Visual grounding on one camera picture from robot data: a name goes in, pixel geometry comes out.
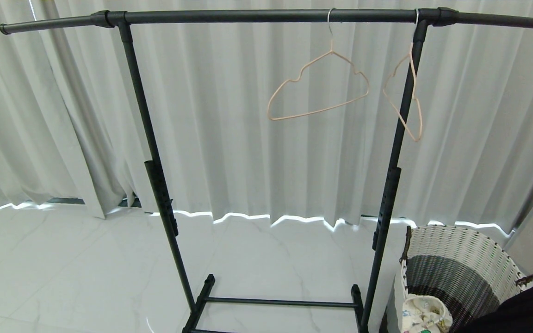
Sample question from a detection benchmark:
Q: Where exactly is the pink clothes hanger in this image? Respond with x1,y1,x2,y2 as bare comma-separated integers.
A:
267,8,370,122
383,9,423,142

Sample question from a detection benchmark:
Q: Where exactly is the black clothes rack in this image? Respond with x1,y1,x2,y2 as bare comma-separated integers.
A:
0,7,533,333

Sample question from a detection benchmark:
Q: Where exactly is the white laundry basket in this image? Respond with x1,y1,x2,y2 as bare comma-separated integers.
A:
398,225,533,333

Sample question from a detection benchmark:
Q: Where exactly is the white curtain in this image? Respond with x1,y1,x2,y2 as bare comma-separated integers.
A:
31,0,533,236
0,0,136,220

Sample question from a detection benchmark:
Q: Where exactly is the cream printed garment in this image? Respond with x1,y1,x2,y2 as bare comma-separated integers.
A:
401,294,453,333

